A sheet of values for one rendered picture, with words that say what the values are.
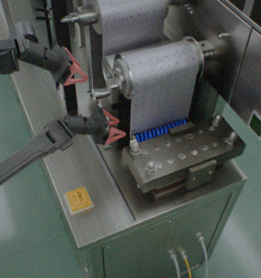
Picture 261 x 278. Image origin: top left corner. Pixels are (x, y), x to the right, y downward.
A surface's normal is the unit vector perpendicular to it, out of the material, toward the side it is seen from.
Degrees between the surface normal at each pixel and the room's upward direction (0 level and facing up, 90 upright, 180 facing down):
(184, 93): 90
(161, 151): 0
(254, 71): 90
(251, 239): 0
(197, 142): 0
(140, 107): 90
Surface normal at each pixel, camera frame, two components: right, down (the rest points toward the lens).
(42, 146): 0.42, -0.33
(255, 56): -0.91, 0.30
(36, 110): 0.03, -0.65
